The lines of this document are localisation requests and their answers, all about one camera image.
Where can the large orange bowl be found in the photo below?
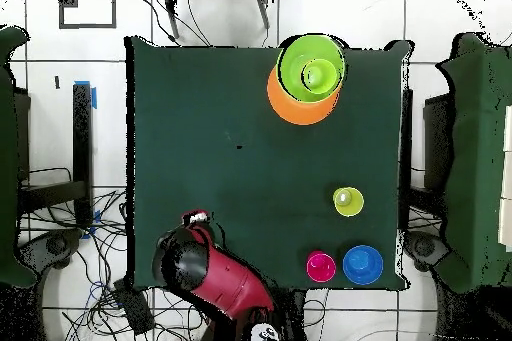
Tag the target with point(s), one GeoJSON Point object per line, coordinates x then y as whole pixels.
{"type": "Point", "coordinates": [296, 111]}

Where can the yellow cup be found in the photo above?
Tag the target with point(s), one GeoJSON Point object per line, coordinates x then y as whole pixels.
{"type": "Point", "coordinates": [348, 202]}

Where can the green bowl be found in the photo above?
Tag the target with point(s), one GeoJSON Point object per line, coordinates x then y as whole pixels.
{"type": "Point", "coordinates": [292, 61]}

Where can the lime cup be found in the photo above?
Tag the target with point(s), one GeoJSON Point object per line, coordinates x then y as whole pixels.
{"type": "Point", "coordinates": [320, 75]}

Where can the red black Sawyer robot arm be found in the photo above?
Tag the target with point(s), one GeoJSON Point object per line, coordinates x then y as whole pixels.
{"type": "Point", "coordinates": [224, 281]}

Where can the dark green tablecloth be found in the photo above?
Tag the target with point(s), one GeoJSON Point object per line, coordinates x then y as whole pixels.
{"type": "Point", "coordinates": [200, 117]}

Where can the black power box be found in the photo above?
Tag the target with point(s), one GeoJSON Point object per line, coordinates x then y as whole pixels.
{"type": "Point", "coordinates": [134, 307]}

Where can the pink cup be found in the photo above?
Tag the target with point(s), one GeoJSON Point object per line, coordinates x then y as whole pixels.
{"type": "Point", "coordinates": [321, 268]}

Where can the black stand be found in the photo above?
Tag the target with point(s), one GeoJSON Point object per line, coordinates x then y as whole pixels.
{"type": "Point", "coordinates": [82, 137]}

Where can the dark grey chair base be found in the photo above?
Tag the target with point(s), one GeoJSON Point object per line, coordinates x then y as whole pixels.
{"type": "Point", "coordinates": [52, 247]}
{"type": "Point", "coordinates": [424, 247]}

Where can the blue tape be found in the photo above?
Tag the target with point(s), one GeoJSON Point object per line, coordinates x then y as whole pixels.
{"type": "Point", "coordinates": [94, 99]}

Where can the blue bowl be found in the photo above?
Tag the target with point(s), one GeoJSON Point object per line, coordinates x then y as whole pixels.
{"type": "Point", "coordinates": [362, 265]}

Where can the small black object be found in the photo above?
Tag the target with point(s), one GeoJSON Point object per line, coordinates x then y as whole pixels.
{"type": "Point", "coordinates": [57, 82]}

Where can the green cloth covered table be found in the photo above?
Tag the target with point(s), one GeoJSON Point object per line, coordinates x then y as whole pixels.
{"type": "Point", "coordinates": [480, 117]}
{"type": "Point", "coordinates": [10, 157]}

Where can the white box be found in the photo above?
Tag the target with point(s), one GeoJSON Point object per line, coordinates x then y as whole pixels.
{"type": "Point", "coordinates": [507, 177]}

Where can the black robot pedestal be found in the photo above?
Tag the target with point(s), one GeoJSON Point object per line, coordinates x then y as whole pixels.
{"type": "Point", "coordinates": [294, 313]}

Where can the black post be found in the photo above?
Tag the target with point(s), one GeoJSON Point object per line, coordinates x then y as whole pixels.
{"type": "Point", "coordinates": [407, 137]}

